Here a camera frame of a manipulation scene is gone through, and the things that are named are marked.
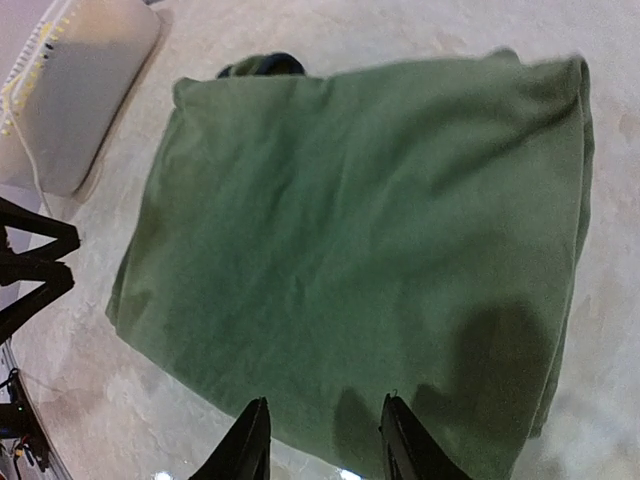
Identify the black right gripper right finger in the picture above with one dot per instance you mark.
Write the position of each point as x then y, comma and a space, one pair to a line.
409, 451

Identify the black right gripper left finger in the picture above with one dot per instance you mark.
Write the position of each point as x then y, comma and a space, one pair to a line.
244, 451

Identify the green sleeveless shirt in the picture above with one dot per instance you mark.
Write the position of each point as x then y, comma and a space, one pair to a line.
413, 227

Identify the white plastic laundry basket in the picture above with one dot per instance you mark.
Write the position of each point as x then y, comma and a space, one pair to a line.
66, 67

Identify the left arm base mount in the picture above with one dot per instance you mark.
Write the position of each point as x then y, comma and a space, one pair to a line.
19, 422

